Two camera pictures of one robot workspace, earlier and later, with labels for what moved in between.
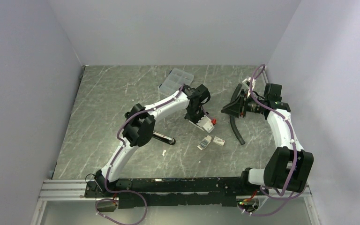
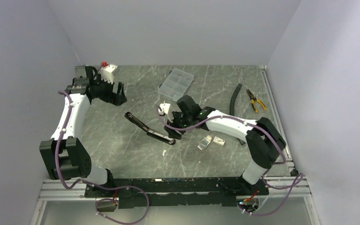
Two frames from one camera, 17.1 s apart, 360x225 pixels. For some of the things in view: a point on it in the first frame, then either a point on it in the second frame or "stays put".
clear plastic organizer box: x=175 y=80 stays put
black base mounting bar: x=210 y=191 stays put
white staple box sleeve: x=219 y=141 stays put
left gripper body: x=194 y=115 -> x=104 y=90
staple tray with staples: x=205 y=142 stays put
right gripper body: x=251 y=106 -> x=180 y=120
